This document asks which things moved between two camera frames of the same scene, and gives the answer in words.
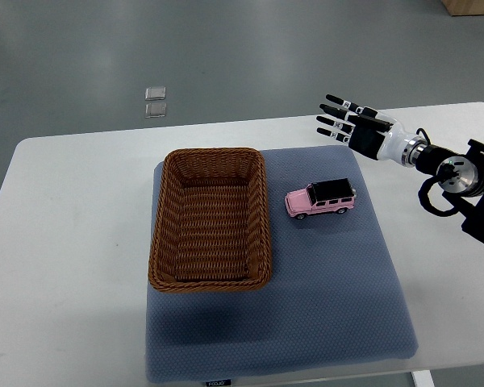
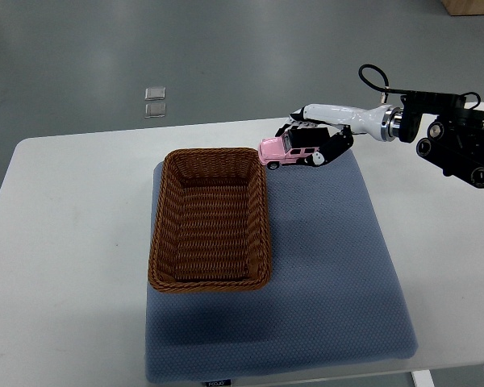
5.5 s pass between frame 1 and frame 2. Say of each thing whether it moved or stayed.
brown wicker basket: stayed
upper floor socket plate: stayed
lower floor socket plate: stayed
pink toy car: moved
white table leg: stayed
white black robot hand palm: moved
